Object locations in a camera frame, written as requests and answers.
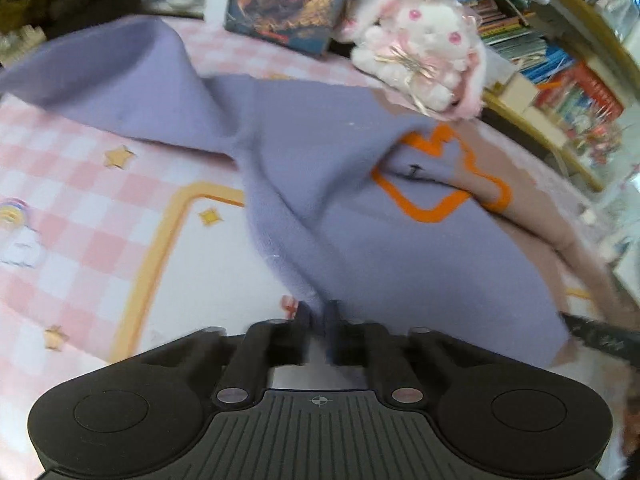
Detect purple and mauve sweater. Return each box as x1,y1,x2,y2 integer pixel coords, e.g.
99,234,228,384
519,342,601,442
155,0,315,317
1,18,639,367

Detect white power adapter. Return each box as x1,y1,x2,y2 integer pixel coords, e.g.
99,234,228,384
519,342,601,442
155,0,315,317
580,209,598,226

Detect colourful flower bouquet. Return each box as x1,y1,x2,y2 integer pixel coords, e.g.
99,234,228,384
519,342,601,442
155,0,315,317
572,113,622,167

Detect pink checkered desk mat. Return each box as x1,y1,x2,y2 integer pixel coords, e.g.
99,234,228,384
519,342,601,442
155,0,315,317
0,14,640,470

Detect white pink plush bunny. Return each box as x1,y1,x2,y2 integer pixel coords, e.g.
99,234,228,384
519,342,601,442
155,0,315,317
333,0,487,120

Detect row of shelf books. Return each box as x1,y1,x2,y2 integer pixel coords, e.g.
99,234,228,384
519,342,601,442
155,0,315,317
349,0,626,126

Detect Harry Potter book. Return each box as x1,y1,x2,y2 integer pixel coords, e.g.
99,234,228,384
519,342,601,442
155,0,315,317
224,0,347,56

